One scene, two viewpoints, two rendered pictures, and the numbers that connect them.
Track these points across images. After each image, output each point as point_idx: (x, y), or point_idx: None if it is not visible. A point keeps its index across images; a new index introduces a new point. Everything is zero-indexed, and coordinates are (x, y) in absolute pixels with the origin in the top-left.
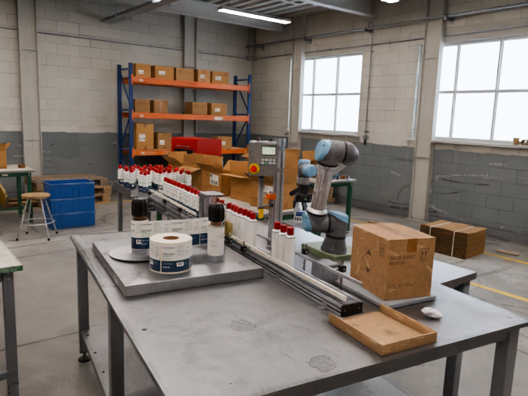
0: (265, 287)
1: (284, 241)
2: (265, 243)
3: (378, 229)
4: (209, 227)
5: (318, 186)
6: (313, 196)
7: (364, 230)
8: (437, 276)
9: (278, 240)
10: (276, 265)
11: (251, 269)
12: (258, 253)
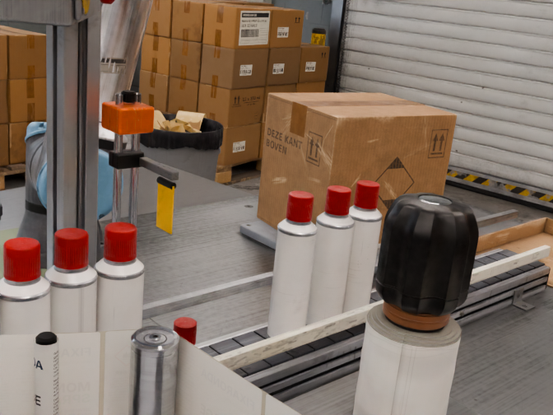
0: (468, 383)
1: (369, 236)
2: None
3: (370, 109)
4: (457, 342)
5: (138, 35)
6: (117, 76)
7: (384, 118)
8: (206, 190)
9: (344, 247)
10: (335, 336)
11: None
12: (249, 362)
